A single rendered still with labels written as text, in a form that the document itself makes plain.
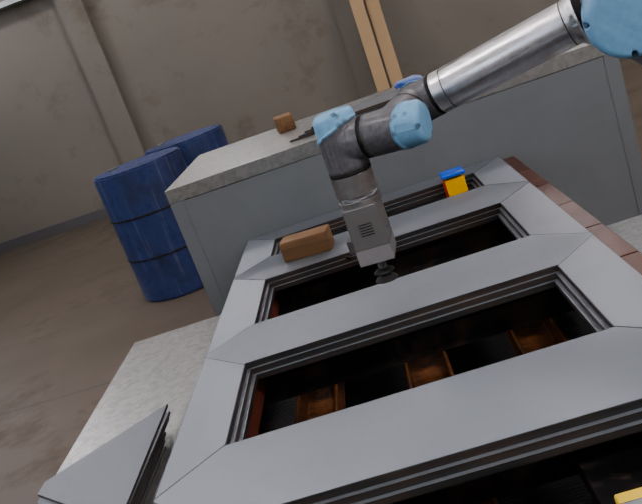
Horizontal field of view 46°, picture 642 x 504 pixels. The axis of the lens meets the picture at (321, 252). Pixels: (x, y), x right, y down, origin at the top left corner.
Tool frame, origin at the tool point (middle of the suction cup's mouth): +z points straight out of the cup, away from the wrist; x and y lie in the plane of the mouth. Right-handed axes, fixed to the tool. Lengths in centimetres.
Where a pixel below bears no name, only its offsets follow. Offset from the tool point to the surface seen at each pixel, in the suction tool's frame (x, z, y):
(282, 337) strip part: -21.0, 3.7, 5.1
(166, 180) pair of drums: -166, 14, -327
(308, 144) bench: -21, -16, -79
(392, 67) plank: -32, 26, -707
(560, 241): 31.2, 3.7, -4.7
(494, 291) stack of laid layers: 17.8, 4.8, 7.1
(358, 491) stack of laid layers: -3, 5, 54
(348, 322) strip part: -8.1, 3.7, 6.3
